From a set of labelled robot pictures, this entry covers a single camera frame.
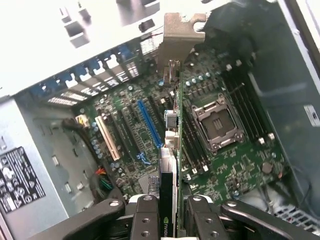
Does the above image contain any green motherboard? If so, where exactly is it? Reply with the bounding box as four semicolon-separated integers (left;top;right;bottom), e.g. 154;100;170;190
71;46;292;210

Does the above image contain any grey chipset heatsink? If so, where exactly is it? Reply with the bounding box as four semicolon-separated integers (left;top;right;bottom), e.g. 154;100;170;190
138;174;161;195

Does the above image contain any round coin battery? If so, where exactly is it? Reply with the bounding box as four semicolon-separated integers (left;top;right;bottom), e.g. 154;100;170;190
261;161;273;174

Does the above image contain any white PCI expansion slot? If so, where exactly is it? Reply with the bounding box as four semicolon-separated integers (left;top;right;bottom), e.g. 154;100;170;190
94;115;121;161

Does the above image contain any black long expansion slot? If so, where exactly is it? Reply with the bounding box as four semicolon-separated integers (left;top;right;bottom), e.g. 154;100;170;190
116;107;142;155

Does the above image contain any RAM slot with white latches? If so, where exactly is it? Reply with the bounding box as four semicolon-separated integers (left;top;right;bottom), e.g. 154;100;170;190
223;63;266;146
181;116;210;173
234;59;276;141

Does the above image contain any white power connector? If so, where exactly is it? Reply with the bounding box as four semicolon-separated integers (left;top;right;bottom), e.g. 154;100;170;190
74;114;90;128

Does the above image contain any metal CPU socket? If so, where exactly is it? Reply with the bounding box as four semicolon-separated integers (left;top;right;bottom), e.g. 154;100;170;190
191;93;245;155

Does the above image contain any grey power supply unit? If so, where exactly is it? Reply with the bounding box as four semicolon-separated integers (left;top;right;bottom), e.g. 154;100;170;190
0;96;101;240

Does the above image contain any black open PC case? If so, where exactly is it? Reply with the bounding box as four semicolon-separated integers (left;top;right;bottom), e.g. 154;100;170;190
0;0;320;240

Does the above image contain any grey parts rack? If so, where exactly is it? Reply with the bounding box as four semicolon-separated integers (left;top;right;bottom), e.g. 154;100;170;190
58;0;161;50

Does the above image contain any coloured power wire bundle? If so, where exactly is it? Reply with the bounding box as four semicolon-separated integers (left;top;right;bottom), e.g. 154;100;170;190
92;166;113;191

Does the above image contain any black braided power cable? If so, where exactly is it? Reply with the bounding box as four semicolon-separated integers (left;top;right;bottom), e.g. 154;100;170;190
61;117;126;203

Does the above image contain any blue card retention handle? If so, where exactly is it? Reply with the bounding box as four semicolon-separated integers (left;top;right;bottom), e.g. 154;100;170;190
32;74;73;95

